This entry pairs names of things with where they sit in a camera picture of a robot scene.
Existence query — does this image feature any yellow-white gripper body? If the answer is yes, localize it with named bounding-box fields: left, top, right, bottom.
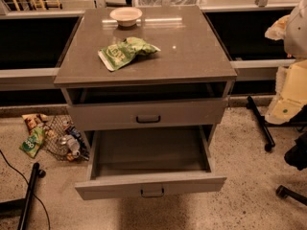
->
left=265, top=60, right=307, bottom=125

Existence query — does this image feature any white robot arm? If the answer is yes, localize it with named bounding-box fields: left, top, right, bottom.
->
left=265, top=0, right=307, bottom=125

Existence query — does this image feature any grey open bottom drawer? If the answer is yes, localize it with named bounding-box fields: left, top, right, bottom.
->
left=75, top=125, right=225, bottom=200

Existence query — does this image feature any grey drawer cabinet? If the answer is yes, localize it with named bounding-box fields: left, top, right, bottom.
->
left=53, top=5, right=238, bottom=146

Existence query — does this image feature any grey middle drawer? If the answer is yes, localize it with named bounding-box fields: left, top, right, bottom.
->
left=67, top=99, right=226, bottom=131

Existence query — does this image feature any black stand leg right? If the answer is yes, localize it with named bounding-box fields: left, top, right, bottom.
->
left=247, top=96, right=275, bottom=152

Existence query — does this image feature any black stand leg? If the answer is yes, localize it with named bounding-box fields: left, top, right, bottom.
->
left=247, top=96, right=275, bottom=152
left=0, top=163, right=42, bottom=230

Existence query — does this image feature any black caster leg right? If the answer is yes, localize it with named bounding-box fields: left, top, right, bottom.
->
left=275, top=185, right=307, bottom=205

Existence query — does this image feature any green chip bag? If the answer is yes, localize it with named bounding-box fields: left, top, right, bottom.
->
left=98, top=36, right=160, bottom=72

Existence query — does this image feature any white paper bowl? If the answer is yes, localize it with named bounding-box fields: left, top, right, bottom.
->
left=109, top=7, right=142, bottom=27

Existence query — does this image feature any plastic water bottle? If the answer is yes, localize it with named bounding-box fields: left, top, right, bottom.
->
left=59, top=135, right=80, bottom=155

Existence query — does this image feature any brown snack bag on floor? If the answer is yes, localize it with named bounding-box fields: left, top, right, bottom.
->
left=22, top=113, right=49, bottom=133

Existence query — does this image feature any green snack bag on floor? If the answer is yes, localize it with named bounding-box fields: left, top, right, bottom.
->
left=19, top=126, right=45, bottom=158

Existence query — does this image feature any black stand leg left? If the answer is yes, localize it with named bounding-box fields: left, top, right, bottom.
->
left=0, top=163, right=42, bottom=230

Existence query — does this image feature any wire mesh basket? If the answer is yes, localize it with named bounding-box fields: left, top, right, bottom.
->
left=43, top=115, right=89, bottom=161

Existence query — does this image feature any black cable on floor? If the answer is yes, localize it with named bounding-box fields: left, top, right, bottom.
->
left=0, top=149, right=52, bottom=230

